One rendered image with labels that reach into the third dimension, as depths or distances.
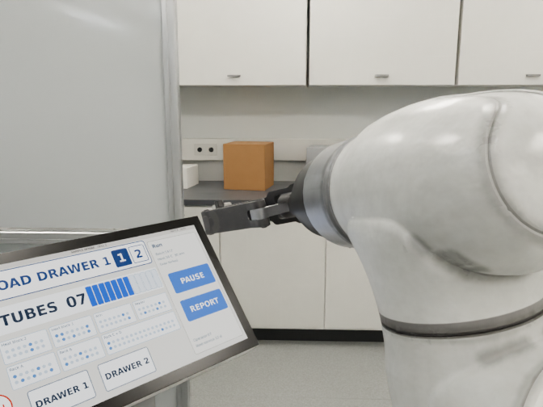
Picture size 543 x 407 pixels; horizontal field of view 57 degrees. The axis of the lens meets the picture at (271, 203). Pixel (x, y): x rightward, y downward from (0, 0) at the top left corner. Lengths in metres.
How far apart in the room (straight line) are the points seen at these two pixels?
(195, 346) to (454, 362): 0.73
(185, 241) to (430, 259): 0.84
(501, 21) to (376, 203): 3.16
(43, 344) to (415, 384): 0.68
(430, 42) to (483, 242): 3.05
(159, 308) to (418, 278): 0.74
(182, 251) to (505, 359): 0.83
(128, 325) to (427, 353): 0.71
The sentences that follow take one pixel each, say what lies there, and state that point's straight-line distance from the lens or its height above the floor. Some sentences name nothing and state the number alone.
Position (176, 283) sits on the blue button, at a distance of 1.02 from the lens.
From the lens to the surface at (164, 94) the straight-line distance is 1.56.
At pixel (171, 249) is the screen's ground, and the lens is 1.05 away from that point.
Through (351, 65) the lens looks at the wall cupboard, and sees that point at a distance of 3.18.
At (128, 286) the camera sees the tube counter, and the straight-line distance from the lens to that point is 0.98.
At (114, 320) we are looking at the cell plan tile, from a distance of 0.94.
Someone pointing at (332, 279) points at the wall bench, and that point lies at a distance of 3.00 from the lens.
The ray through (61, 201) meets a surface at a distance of 1.72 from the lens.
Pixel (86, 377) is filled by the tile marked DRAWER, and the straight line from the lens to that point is 0.90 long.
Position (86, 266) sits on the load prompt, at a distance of 0.97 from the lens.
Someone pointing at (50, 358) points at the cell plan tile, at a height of 1.05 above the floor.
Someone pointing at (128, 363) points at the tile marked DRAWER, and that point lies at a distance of 0.92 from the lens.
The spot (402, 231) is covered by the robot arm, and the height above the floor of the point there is 1.38.
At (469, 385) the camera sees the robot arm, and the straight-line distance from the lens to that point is 0.30.
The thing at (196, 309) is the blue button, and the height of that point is 1.05.
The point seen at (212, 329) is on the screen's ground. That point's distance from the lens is 1.01.
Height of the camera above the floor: 1.44
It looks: 11 degrees down
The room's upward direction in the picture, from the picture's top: straight up
